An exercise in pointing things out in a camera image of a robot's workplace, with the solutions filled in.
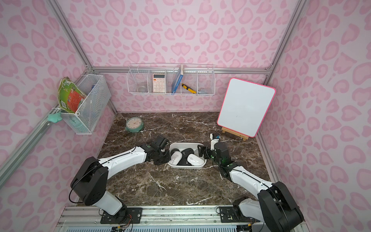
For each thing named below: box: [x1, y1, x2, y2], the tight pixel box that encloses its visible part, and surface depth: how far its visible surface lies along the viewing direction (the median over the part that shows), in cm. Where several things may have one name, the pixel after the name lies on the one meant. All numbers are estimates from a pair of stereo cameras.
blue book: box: [171, 64, 185, 96], surface depth 90 cm
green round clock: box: [125, 116, 144, 133], surface depth 112 cm
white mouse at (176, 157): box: [168, 150, 183, 166], surface depth 91 cm
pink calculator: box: [152, 73, 166, 93], surface depth 97 cm
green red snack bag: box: [57, 76, 87, 113], surface depth 74 cm
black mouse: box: [176, 147, 195, 166], surface depth 93 cm
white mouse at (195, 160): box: [186, 153, 205, 167], surface depth 89 cm
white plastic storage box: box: [168, 142, 207, 170], surface depth 90 cm
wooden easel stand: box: [221, 127, 249, 142], surface depth 104 cm
